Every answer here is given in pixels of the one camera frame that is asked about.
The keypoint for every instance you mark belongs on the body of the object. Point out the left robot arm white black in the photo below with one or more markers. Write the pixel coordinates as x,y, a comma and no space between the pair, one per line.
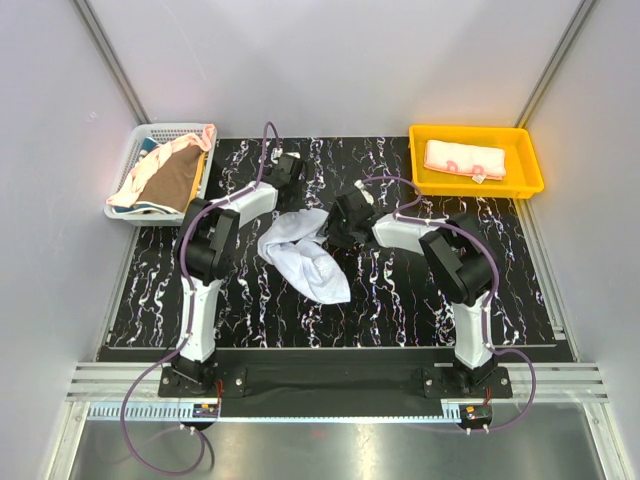
205,251

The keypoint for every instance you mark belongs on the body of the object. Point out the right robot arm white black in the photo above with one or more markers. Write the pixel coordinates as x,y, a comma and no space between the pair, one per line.
462,265

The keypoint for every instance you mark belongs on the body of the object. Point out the brown towel in basket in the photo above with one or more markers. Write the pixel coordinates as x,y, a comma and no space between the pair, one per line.
177,182

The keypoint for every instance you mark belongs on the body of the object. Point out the light blue white towel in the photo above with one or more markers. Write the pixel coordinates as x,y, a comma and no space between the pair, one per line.
293,245

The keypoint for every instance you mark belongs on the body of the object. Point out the pale pink towel in basket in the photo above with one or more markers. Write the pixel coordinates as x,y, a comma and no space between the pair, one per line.
127,196

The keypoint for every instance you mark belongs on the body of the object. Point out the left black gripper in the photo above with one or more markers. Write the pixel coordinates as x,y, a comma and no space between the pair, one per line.
295,205

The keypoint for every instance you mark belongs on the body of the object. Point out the white perforated plastic basket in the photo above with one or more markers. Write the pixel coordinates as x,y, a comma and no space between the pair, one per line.
142,140

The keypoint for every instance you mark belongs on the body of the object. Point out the left small connector board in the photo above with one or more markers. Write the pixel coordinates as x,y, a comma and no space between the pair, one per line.
206,410

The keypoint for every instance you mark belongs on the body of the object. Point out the black marble pattern mat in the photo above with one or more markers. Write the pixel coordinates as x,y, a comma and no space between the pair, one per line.
394,299

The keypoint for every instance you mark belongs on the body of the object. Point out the right small connector board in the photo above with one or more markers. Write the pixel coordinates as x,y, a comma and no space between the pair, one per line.
476,416

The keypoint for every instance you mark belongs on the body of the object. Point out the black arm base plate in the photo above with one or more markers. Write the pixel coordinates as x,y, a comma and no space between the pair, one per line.
422,372

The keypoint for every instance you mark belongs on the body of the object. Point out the pink rabbit towel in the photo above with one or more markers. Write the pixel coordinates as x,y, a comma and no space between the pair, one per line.
486,163

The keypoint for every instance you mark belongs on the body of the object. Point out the yellow plastic tray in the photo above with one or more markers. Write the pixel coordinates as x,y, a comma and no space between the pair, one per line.
523,175

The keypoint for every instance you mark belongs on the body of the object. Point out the small connector board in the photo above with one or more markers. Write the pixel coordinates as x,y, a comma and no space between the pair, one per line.
206,410
476,416

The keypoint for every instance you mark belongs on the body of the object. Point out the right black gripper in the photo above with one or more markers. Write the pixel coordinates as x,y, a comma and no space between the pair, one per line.
331,229

